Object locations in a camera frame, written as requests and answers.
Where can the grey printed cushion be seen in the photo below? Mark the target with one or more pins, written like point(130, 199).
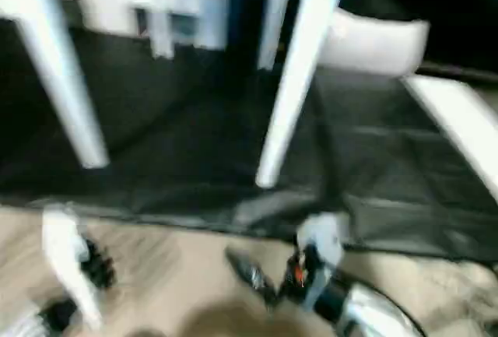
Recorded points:
point(373, 49)

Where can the black work mat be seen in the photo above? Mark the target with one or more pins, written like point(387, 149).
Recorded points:
point(175, 138)

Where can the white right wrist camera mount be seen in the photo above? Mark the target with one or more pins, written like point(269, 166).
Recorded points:
point(327, 236)

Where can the white flat panel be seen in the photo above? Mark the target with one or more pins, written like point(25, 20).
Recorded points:
point(451, 107)

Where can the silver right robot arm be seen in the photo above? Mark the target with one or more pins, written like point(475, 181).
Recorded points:
point(369, 313)

